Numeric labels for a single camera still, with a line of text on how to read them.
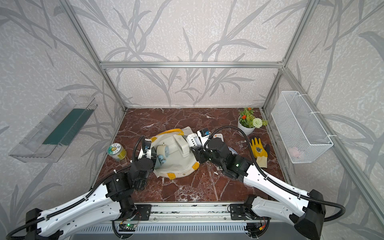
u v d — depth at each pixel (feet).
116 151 2.85
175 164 2.92
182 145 2.83
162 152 2.84
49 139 2.10
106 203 1.63
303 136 2.02
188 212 2.47
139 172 1.69
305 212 1.27
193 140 2.32
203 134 1.96
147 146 1.95
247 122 3.08
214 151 1.70
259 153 3.05
